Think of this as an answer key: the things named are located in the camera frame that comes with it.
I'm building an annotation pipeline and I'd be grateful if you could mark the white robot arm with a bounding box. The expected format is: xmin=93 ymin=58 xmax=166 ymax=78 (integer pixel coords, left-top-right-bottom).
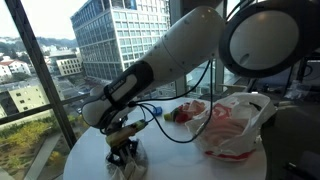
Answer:
xmin=82 ymin=0 xmax=320 ymax=166

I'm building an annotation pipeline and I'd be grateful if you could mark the red crumpled plastic bag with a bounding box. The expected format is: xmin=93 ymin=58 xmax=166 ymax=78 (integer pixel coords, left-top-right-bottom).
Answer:
xmin=172 ymin=100 xmax=205 ymax=123

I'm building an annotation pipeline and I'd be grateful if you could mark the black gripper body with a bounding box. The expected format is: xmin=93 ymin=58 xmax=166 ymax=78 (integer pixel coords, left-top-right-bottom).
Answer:
xmin=106 ymin=139 xmax=138 ymax=166

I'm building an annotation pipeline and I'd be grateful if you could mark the blue object on table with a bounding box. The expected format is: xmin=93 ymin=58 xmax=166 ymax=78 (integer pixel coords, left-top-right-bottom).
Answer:
xmin=152 ymin=106 xmax=163 ymax=116

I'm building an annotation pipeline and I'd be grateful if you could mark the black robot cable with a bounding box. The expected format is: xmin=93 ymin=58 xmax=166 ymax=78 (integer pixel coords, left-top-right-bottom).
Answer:
xmin=127 ymin=59 xmax=214 ymax=144

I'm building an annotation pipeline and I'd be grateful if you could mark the white towel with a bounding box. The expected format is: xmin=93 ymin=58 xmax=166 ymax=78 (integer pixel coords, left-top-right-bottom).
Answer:
xmin=106 ymin=140 xmax=149 ymax=180

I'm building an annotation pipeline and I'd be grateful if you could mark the white red plastic bag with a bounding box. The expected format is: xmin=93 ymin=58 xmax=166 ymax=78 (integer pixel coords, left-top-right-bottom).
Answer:
xmin=185 ymin=92 xmax=276 ymax=162

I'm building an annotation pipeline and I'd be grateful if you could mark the yellow-green small object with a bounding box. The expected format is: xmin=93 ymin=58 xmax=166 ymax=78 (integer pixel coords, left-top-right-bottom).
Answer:
xmin=163 ymin=113 xmax=173 ymax=121

